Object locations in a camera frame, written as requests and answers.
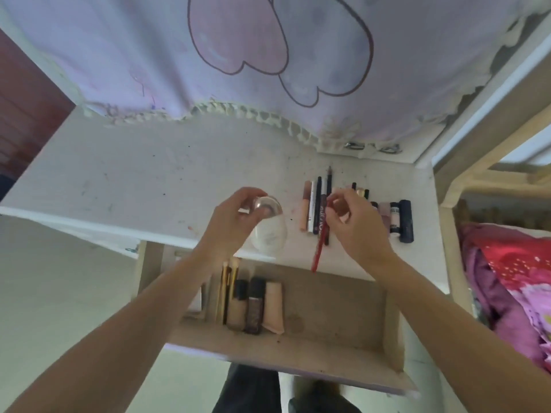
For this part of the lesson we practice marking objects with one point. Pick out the white round bottle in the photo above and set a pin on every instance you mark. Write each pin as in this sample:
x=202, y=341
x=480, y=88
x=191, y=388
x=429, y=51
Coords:
x=269, y=236

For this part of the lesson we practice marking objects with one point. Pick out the person's grey trousers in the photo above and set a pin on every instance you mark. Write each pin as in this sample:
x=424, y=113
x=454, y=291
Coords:
x=249, y=395

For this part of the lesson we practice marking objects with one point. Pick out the person's right hand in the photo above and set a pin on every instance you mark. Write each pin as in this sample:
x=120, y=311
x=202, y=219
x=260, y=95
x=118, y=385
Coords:
x=361, y=232

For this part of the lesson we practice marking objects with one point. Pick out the white table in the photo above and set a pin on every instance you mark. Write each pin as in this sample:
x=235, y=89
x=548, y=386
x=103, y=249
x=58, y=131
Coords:
x=129, y=180

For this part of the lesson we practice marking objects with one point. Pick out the glass foundation bottle black cap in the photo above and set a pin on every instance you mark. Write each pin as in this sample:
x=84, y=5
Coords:
x=236, y=309

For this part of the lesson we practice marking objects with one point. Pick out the peach lip gloss tube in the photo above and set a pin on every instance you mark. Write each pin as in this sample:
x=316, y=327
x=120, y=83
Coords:
x=305, y=210

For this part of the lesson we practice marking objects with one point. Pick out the brown wooden door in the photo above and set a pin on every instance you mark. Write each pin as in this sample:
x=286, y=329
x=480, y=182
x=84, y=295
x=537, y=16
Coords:
x=26, y=116

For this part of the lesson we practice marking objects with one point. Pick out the light wooden drawer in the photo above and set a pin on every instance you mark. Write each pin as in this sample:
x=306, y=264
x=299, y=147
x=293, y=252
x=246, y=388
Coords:
x=323, y=322

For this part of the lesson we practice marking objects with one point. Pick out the light wooden bed frame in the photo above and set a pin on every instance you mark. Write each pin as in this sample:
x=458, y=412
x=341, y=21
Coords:
x=486, y=137

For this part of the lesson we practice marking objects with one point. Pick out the lilac heart print cloth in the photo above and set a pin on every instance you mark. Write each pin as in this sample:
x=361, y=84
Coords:
x=129, y=47

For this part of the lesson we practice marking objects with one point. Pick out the dark square foundation bottle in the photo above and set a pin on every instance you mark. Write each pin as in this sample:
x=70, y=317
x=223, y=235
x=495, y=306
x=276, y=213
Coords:
x=255, y=309

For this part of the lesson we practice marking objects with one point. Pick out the person's right forearm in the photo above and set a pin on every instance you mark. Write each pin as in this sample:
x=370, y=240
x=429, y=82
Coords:
x=452, y=331

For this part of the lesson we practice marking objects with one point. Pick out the person's left forearm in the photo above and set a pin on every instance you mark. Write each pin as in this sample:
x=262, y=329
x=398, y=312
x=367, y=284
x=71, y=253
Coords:
x=107, y=348

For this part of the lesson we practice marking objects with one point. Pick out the person's left hand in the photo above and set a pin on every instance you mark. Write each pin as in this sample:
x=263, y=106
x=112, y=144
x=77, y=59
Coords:
x=228, y=227

